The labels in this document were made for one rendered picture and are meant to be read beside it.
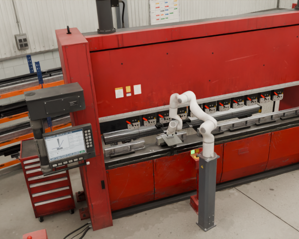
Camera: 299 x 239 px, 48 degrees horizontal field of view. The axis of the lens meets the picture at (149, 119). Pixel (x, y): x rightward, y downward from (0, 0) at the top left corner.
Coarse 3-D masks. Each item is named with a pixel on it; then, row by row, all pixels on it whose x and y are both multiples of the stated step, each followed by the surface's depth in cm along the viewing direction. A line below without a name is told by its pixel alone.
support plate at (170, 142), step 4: (164, 136) 408; (176, 136) 406; (164, 140) 399; (168, 140) 398; (172, 140) 397; (176, 140) 397; (180, 140) 396; (168, 144) 390; (172, 144) 389; (176, 144) 390
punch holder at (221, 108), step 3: (225, 99) 416; (228, 99) 417; (216, 102) 423; (219, 102) 416; (222, 102) 416; (225, 102) 418; (228, 102) 419; (219, 105) 417; (225, 105) 419; (228, 105) 421; (216, 108) 427; (219, 108) 419; (222, 108) 419; (225, 108) 421; (228, 108) 423
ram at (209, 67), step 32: (256, 32) 391; (288, 32) 405; (96, 64) 346; (128, 64) 357; (160, 64) 369; (192, 64) 381; (224, 64) 395; (256, 64) 410; (288, 64) 425; (96, 96) 360; (128, 96) 372; (160, 96) 385
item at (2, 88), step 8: (48, 72) 521; (56, 72) 512; (0, 80) 489; (8, 80) 492; (16, 80) 485; (24, 80) 485; (32, 80) 492; (48, 80) 487; (56, 80) 494; (0, 88) 458; (8, 88) 460; (16, 88) 466; (24, 88) 472
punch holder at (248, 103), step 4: (244, 96) 432; (248, 96) 425; (252, 96) 428; (256, 96) 430; (244, 100) 434; (248, 100) 428; (252, 100) 430; (256, 100) 432; (244, 104) 436; (248, 104) 430; (252, 104) 433
